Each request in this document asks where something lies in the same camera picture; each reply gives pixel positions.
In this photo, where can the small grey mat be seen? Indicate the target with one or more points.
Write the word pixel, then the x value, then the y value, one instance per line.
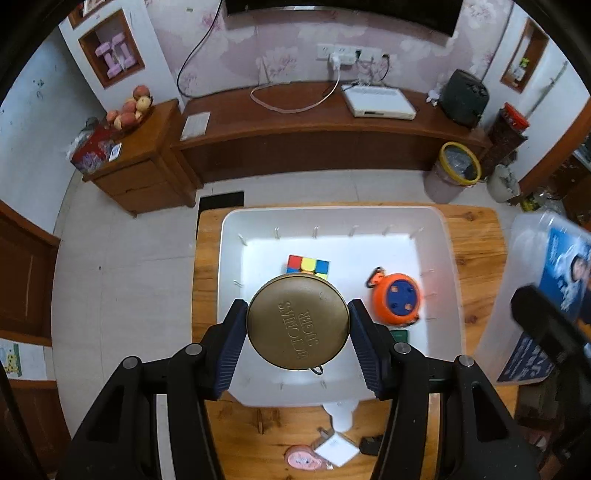
pixel 195 127

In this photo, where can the round gold tin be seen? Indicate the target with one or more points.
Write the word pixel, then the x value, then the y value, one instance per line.
pixel 298 323

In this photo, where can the black air fryer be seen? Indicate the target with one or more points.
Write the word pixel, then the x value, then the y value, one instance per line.
pixel 464 97

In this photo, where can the bowl of peaches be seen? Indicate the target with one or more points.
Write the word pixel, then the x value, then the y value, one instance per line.
pixel 129 110

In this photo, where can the pink dumbbell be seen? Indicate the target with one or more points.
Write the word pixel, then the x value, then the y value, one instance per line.
pixel 122 50
pixel 107 60

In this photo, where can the white bottle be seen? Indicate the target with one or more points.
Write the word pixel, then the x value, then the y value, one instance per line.
pixel 341 413

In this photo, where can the wooden side cabinet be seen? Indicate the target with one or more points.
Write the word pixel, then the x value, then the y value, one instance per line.
pixel 143 180

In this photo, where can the white plastic tray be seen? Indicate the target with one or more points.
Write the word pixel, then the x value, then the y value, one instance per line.
pixel 268 249

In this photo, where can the white bucket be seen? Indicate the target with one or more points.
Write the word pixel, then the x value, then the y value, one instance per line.
pixel 503 184

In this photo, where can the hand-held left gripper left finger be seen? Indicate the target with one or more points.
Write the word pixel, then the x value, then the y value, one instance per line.
pixel 231 346

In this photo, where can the small bottle with plant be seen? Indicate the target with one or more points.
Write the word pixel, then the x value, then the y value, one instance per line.
pixel 521 71

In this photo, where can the white wall socket strip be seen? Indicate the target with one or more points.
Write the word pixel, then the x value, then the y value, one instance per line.
pixel 351 51

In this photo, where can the white charger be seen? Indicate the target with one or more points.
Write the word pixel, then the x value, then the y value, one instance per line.
pixel 336 61

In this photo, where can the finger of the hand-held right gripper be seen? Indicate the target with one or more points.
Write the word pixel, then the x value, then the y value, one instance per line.
pixel 549 321

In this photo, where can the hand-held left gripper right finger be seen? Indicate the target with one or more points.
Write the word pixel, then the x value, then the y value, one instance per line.
pixel 367 346

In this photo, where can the yellow-rimmed trash bin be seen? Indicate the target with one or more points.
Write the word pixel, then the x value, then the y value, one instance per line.
pixel 450 175

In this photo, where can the long sheathed sword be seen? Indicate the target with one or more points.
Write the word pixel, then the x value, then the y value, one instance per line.
pixel 547 87

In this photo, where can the tall dark vase red lid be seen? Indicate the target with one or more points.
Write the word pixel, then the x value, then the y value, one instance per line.
pixel 508 134

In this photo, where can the red tissue box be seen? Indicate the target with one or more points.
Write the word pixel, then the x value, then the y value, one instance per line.
pixel 92 150

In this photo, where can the long wooden television stand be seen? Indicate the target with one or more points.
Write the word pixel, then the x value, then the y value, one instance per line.
pixel 300 138

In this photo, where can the small white card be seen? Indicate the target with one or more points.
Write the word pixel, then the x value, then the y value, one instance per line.
pixel 115 151

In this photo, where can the clear plastic box blue label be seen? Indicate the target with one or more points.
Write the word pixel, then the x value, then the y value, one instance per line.
pixel 526 258

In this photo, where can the black case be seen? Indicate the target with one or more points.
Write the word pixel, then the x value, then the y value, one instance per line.
pixel 370 444

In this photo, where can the white set-top box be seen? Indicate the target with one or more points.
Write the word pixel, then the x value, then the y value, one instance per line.
pixel 378 101

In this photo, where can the black television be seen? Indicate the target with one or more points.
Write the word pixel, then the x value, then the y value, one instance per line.
pixel 346 11

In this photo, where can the white paper card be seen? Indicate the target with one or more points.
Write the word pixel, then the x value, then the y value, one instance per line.
pixel 337 450

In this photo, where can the colourful puzzle cube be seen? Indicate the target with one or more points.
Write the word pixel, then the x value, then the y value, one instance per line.
pixel 308 265

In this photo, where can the orange round reel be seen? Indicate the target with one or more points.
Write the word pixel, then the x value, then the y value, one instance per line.
pixel 399 300

